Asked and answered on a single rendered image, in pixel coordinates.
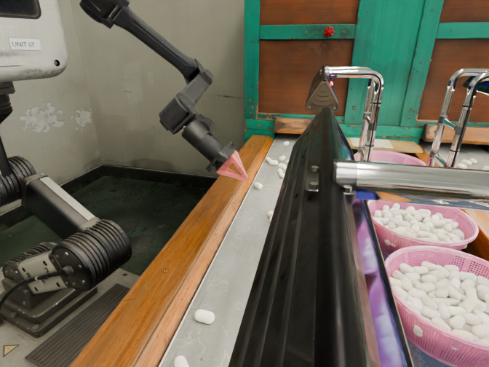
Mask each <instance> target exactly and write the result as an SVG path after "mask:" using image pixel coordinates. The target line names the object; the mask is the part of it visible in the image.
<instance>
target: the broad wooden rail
mask: <svg viewBox="0 0 489 367"><path fill-rule="evenodd" d="M273 142H274V139H273V138H272V137H271V136H270V135H254V134H252V135H251V137H250V138H249V139H248V141H247V142H246V143H245V145H244V146H243V147H242V148H241V149H240V151H239V152H238V154H239V157H240V159H241V161H242V165H243V167H244V169H245V172H246V174H247V176H248V179H247V180H246V181H240V180H238V179H235V178H232V177H228V176H225V175H220V176H219V177H218V179H217V180H216V181H215V183H214V184H213V185H212V186H211V187H210V189H209V190H208V191H207V193H206V194H205V195H204V196H203V198H202V199H201V200H200V201H199V203H198V204H197V205H196V207H195V208H194V209H193V210H192V211H191V213H190V214H189V215H188V217H187V218H186V220H185V221H184V222H183V223H182V224H181V225H180V227H179V228H178V229H177V231H176V232H175V233H174V235H173V236H172V237H171V239H170V240H169V241H168V242H167V243H166V245H165V246H164V247H163V248H162V249H161V251H160V252H159V253H158V255H157V256H156V257H155V259H154V260H153V261H152V262H151V263H150V265H149V266H148V267H147V269H146V270H145V271H144V273H143V274H142V275H141V276H140V277H139V279H138V280H137V281H136V283H135V284H134V285H133V286H132V287H131V289H130V290H129V291H128V293H127V294H126V295H125V297H124V298H123V299H122V300H121V301H120V302H119V304H118V305H117V306H116V308H115V309H114V311H113V312H112V313H111V314H110V315H109V316H108V318H107V319H106V321H105V322H104V323H103V324H102V326H101V327H100V328H99V329H98V331H97V332H96V333H95V335H94V336H93V337H92V338H91V339H90V341H89V342H88V343H87V345H86V346H85V347H84V349H83V350H82V351H81V352H80V353H79V355H78V356H77V357H76V359H75V360H74V361H73V362H72V364H71V365H70V366H69V367H159V364H160V363H161V361H162V358H163V357H164V355H165V353H166V351H167V349H168V347H169V345H170V343H171V341H172V339H173V337H174V335H175V333H176V331H177V329H178V327H179V326H180V324H181V322H182V320H183V318H184V316H185V314H186V312H187V310H188V308H189V306H190V304H191V302H192V300H193V298H194V296H195V295H196V292H197V291H198V289H199V286H200V285H201V283H202V281H203V279H204V276H205V275H206V273H207V270H208V269H209V267H210V265H211V263H212V261H213V259H214V258H215V255H216V253H217V252H218V249H219V247H220V245H221V243H222V242H223V239H224V237H225V236H226V233H227V231H228V230H229V228H230V226H231V224H232V222H233V220H234V218H235V216H236V214H237V212H238V210H239V208H240V206H241V204H242V202H243V200H244V199H245V197H246V195H247V193H248V191H249V189H250V187H251V185H252V183H253V181H254V179H255V177H256V175H257V173H258V171H259V169H260V168H261V165H262V164H263V161H264V159H265V158H266V155H267V154H268V152H269V149H270V148H271V145H272V143H273Z"/></svg>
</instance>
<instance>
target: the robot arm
mask: <svg viewBox="0 0 489 367"><path fill-rule="evenodd" d="M129 4H130V0H81V1H80V3H79V5H80V7H81V8H82V9H83V10H84V12H85V13H86V14H87V15H89V16H90V17H91V18H92V19H93V20H95V21H97V22H99V23H102V24H103V25H105V26H106V27H108V28H109V29H111V28H112V26H113V25H114V24H115V25H116V26H119V27H121V28H123V29H124V30H126V31H128V32H130V33H131V34H132V35H133V36H135V37H136V38H138V39H139V40H141V41H142V42H143V43H144V44H145V45H147V46H148V47H150V48H151V49H152V50H153V51H154V52H156V53H157V54H158V55H160V56H161V57H163V58H164V59H165V60H166V61H168V62H169V63H170V64H172V65H173V66H174V67H176V69H177V70H179V72H181V73H182V75H183V77H184V79H185V81H186V84H187V85H186V86H185V87H184V88H183V89H182V90H181V91H180V92H179V93H178V94H177V95H176V96H175V97H174V98H173V99H172V100H171V101H170V102H169V103H168V104H167V105H166V106H165V107H164V108H163V109H162V110H161V111H160V112H159V118H160V120H159V121H160V123H161V125H162V126H163V127H164V128H165V129H166V130H167V131H168V130H169V131H170V132H171V133H172V134H173V135H174V134H176V133H178V132H179V131H180V130H182V129H183V132H182V133H181V134H182V135H181V136H182V137H183V138H184V139H186V140H187V141H188V142H189V143H190V144H191V145H192V146H193V147H194V148H195V149H196V150H197V151H199V152H200V153H201V154H202V155H203V156H204V157H206V158H207V159H208V160H209V161H210V164H209V165H208V166H207V167H206V168H205V169H206V170H207V171H208V172H210V171H211V170H212V169H213V168H214V167H216V170H215V172H216V173H217V174H220V175H225V176H228V177H232V178H235V179H238V180H240V181H246V180H247V179H248V176H247V174H246V172H245V169H244V167H243V165H242V161H241V159H240V157H239V154H238V152H237V151H236V150H235V149H234V150H233V151H232V150H231V148H232V147H233V146H234V144H233V143H232V142H230V143H229V144H228V145H227V146H224V145H223V144H222V143H221V142H220V141H219V140H218V139H217V138H216V137H215V136H214V134H215V131H216V126H215V123H214V122H213V121H212V120H211V119H208V118H204V116H203V115H201V114H198V111H197V110H196V109H195V108H194V107H195V105H196V103H197V102H198V100H199V99H200V98H201V96H202V95H203V94H204V92H205V91H206V90H207V88H208V87H209V86H210V85H211V84H212V80H213V79H214V75H212V73H211V72H210V71H209V70H207V69H206V70H205V69H204V68H203V66H202V65H201V63H200V62H199V61H198V60H197V59H196V58H195V59H193V58H190V57H188V56H186V55H184V54H183V53H182V52H181V51H179V50H178V49H177V48H176V47H174V46H173V45H172V44H171V43H169V42H168V41H167V40H166V39H165V38H164V37H162V36H161V35H160V34H159V33H157V32H156V31H155V30H154V29H153V28H152V27H150V26H149V25H148V24H147V23H145V22H144V21H143V20H141V19H140V18H139V17H138V16H137V15H136V14H135V13H134V12H133V11H132V10H131V9H130V7H129V6H128V5H129ZM117 5H118V6H117ZM116 6H117V7H116ZM115 8H116V9H115ZM111 13H112V14H111ZM110 14H111V16H110V17H109V15H110ZM231 163H234V165H235V166H236V168H237V169H238V170H239V172H240V173H241V174H242V175H240V174H238V173H236V172H234V171H233V170H231V169H230V168H228V167H229V165H230V164H231Z"/></svg>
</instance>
